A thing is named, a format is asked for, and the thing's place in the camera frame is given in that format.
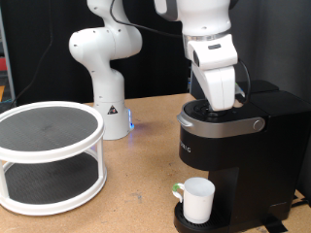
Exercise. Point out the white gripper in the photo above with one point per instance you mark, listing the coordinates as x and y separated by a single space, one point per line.
220 87

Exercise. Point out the black Keurig coffee machine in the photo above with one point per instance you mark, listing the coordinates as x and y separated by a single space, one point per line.
259 155

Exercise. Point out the white mug with green tape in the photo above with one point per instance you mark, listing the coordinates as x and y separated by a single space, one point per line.
197 202

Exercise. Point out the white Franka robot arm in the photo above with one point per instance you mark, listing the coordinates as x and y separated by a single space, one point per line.
107 87

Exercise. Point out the black tape strip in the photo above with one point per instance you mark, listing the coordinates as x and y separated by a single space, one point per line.
275 226

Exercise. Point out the white two-tier turntable shelf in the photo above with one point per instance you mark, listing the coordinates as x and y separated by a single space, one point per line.
48 139

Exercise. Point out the red object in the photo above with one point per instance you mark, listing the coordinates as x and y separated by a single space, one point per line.
2 64

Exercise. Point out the grey metal frame post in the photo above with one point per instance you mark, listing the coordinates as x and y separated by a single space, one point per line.
8 64

